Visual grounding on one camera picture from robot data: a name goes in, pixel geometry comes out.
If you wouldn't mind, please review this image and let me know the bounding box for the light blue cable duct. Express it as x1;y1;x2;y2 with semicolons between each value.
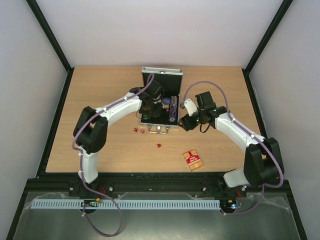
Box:
29;199;221;210

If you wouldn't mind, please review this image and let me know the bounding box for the purple poker chip stack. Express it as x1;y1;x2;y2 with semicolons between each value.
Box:
169;95;178;123

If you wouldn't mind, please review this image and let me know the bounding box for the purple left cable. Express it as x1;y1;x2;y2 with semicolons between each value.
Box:
71;73;155;236

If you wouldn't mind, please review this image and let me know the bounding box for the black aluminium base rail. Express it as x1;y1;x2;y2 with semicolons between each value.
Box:
25;172;261;199

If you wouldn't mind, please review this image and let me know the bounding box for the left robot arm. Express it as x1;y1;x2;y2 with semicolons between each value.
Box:
71;79;165;184

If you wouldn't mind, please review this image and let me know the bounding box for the aluminium poker case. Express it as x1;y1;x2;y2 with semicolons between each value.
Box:
140;66;184;135

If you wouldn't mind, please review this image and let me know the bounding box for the purple round button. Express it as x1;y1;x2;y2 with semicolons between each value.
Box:
161;97;171;105

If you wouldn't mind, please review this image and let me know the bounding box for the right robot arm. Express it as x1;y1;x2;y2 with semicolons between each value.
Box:
178;91;285;196

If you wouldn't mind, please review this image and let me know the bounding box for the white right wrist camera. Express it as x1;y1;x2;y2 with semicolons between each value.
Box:
180;98;198;117

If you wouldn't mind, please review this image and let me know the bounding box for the red card deck box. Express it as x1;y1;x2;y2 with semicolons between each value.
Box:
182;149;204;172

